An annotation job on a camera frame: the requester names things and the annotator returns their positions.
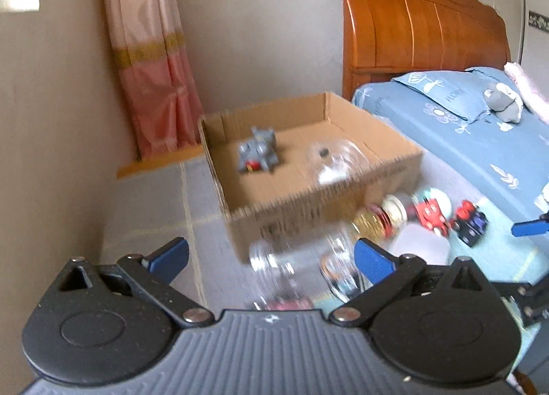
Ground black toy red knobs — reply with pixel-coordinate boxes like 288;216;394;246
451;200;489;247

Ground clear case red label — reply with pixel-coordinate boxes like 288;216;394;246
307;139;370;186

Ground grey elephant toy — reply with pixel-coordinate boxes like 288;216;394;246
238;127;279;173

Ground white plastic box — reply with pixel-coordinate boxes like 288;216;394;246
385;223;451;265

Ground small clear round container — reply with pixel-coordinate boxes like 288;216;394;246
320;252;364;303

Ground jar of gold beads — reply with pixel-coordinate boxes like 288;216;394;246
349;193;415;244

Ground blue floral bed sheet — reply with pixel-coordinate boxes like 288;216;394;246
352;79;548;222

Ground mint green round case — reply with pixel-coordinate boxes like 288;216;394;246
416;187;452;218

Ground clear plastic jar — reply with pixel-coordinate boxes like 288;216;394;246
248;227;347;308

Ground grey plush toy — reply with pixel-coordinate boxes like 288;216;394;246
484;82;524;124

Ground open cardboard box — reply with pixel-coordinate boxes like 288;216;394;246
199;92;423;263

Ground blue floral pillow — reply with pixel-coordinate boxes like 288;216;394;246
393;66;521;122

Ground pink patterned curtain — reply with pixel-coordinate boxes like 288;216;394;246
104;0;203;158

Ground wooden bed headboard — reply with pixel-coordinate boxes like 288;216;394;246
342;0;511;99

